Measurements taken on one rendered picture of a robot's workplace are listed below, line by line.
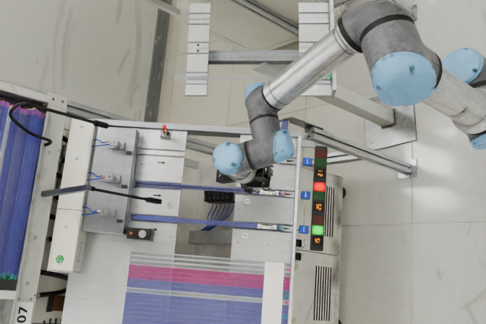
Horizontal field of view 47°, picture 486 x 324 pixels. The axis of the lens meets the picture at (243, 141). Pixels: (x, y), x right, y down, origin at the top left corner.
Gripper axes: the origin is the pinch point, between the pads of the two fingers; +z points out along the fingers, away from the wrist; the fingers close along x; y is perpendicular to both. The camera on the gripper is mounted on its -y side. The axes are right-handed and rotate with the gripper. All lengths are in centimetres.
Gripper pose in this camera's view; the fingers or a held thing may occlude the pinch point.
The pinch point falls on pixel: (257, 184)
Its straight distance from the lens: 168.2
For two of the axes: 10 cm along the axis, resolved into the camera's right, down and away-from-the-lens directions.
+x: 0.8, -9.7, 2.5
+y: 9.5, -0.1, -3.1
